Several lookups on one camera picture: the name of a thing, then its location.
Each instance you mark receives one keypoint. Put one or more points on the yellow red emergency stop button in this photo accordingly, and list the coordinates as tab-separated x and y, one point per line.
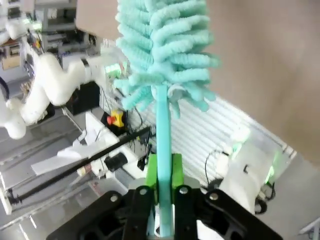
117	118

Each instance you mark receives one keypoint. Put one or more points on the teal microfibre duster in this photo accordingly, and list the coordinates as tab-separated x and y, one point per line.
165	50

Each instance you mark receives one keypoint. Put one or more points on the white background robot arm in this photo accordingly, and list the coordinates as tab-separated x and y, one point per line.
15	30

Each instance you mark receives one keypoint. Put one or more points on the black equipment box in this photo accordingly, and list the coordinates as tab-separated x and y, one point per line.
86	97

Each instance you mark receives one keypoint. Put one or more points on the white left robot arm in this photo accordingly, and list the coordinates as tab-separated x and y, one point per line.
50	80

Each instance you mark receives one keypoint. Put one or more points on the white folded sheets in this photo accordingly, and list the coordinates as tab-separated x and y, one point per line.
95	140

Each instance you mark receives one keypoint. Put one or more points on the small black device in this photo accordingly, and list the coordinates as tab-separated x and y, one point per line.
115	161

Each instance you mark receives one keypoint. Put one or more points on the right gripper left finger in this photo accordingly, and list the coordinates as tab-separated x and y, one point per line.
136	212

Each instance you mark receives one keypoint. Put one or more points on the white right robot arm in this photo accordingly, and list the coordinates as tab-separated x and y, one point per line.
250	170

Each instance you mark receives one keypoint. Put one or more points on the aluminium profile base plate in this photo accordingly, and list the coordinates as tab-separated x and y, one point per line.
200	130

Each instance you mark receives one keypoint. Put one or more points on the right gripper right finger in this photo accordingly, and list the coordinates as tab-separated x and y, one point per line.
190	215

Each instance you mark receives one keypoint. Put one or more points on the long black rod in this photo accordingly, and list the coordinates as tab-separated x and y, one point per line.
75	166

